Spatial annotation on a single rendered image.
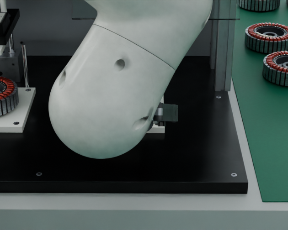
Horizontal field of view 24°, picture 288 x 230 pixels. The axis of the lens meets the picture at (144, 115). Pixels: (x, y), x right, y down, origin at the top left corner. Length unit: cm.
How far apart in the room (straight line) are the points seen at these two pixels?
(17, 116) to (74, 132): 53
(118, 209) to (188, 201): 11
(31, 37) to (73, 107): 78
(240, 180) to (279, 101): 32
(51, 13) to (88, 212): 54
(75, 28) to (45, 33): 6
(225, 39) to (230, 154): 25
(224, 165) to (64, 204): 26
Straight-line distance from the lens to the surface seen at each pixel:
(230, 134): 114
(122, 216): 100
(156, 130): 113
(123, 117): 65
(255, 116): 124
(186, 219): 101
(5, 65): 132
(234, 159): 108
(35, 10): 141
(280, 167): 110
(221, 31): 123
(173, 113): 96
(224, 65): 127
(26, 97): 124
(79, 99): 65
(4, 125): 116
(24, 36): 143
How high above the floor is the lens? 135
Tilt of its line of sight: 29 degrees down
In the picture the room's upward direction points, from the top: straight up
